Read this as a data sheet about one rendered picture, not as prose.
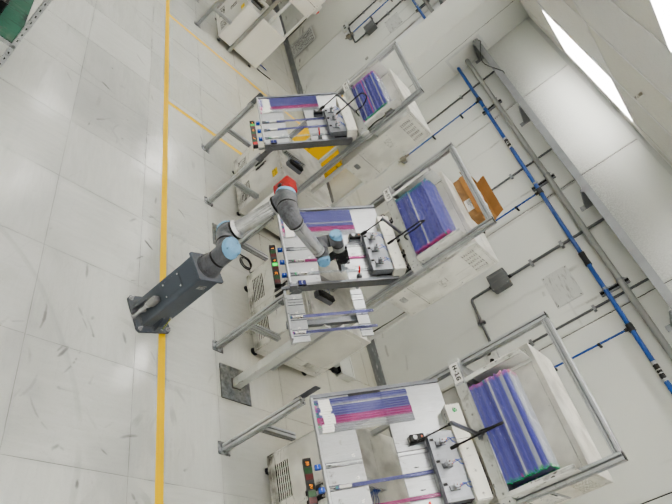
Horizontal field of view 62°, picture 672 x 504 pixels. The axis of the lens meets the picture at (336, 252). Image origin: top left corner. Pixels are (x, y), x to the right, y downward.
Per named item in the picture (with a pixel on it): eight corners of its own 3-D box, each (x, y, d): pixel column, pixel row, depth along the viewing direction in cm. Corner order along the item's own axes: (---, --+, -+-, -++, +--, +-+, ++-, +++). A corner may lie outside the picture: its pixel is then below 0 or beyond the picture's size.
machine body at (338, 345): (248, 356, 390) (312, 312, 366) (240, 280, 436) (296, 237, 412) (309, 381, 432) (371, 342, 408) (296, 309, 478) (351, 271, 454)
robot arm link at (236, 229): (211, 243, 312) (290, 196, 297) (211, 225, 322) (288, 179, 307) (224, 255, 320) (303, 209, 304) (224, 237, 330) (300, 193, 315)
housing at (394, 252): (390, 283, 363) (395, 268, 353) (373, 230, 395) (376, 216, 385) (402, 282, 364) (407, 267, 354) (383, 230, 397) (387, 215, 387)
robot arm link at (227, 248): (210, 260, 304) (226, 246, 299) (210, 243, 314) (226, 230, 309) (227, 270, 311) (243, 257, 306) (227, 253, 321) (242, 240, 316)
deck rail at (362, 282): (289, 292, 346) (290, 286, 342) (289, 289, 347) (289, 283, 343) (397, 284, 362) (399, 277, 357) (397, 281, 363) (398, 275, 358)
